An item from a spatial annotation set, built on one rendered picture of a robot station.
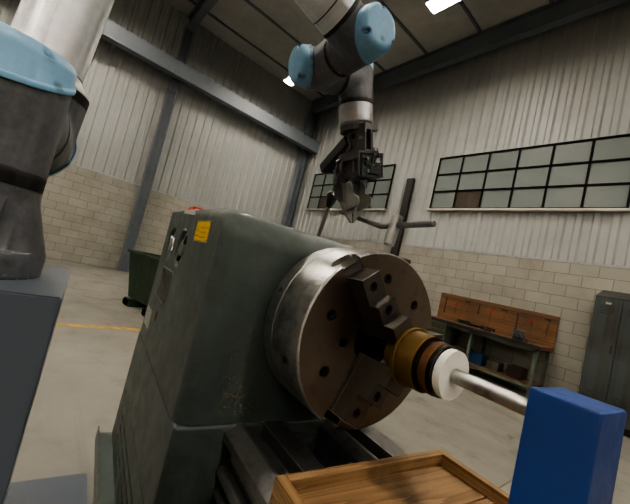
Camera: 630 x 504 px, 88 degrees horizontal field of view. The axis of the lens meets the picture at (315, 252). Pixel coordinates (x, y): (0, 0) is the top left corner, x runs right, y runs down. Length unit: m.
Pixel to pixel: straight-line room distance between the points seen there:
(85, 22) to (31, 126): 0.23
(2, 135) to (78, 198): 10.02
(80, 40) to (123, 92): 10.44
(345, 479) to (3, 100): 0.59
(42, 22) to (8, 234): 0.29
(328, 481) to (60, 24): 0.70
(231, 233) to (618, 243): 7.05
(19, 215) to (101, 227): 10.06
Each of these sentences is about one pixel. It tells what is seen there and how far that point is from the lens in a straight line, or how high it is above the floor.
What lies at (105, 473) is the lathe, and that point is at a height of 0.54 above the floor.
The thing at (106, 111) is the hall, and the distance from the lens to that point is 10.83.
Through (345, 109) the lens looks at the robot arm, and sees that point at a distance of 0.77.
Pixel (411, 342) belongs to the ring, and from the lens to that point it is 0.52.
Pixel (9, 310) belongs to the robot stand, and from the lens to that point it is 0.36.
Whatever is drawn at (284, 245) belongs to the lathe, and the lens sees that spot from 0.65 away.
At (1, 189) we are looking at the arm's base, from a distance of 0.41.
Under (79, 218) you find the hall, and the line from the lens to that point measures 10.43.
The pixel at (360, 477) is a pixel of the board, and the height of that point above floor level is 0.89.
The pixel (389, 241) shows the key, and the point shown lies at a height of 1.26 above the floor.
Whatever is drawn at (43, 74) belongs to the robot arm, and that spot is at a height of 1.29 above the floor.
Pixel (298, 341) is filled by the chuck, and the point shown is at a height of 1.07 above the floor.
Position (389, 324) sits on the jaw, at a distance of 0.53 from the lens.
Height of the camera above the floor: 1.17
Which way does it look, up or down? 4 degrees up
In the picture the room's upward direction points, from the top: 14 degrees clockwise
